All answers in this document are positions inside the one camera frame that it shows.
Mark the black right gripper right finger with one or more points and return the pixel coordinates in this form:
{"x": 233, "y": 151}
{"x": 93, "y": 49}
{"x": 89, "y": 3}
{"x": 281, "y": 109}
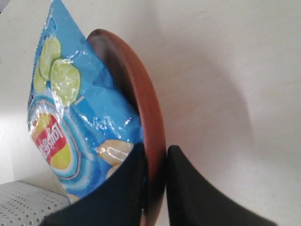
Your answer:
{"x": 193, "y": 201}

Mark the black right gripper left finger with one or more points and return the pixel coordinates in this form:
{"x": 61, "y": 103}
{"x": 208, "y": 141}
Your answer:
{"x": 119, "y": 201}

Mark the blue chips bag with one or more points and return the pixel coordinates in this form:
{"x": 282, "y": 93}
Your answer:
{"x": 77, "y": 116}

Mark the brown wooden plate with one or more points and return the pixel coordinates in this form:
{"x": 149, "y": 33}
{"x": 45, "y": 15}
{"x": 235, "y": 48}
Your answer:
{"x": 132, "y": 78}

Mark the white perforated plastic basket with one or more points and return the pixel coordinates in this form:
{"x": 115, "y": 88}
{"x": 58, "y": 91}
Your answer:
{"x": 22, "y": 204}

